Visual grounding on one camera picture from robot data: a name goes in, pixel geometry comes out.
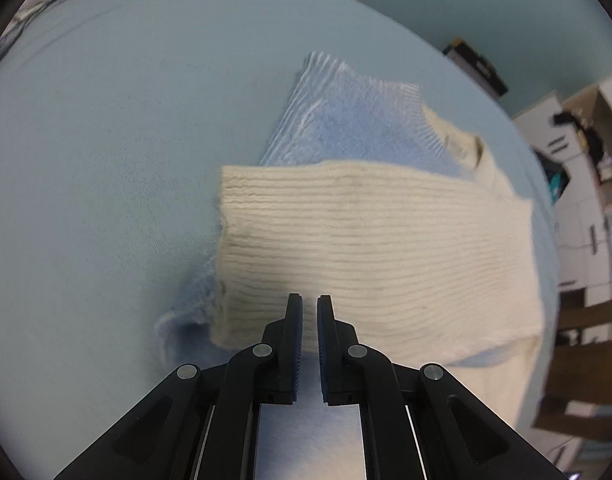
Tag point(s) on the black cloth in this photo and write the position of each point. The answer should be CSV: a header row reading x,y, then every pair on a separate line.
x,y
591,140

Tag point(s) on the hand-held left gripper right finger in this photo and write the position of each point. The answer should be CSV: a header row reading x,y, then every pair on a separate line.
x,y
323,345

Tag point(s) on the brown wooden chair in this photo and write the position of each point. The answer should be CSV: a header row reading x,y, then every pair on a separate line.
x,y
586,317

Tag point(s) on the black and grey box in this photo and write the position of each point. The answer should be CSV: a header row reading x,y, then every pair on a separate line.
x,y
478,67

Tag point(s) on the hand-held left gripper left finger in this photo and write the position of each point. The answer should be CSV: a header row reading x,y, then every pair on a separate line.
x,y
296,340

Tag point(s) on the cream and blue knit sweater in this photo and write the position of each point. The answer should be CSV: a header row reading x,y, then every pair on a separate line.
x,y
376,240

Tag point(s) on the low white cabinet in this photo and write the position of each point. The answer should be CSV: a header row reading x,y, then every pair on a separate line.
x,y
581,210

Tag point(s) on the grey clothes pile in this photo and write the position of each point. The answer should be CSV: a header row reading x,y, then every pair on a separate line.
x,y
20,22

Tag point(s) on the bed with blue sheet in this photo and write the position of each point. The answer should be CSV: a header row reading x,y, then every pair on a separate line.
x,y
110,185

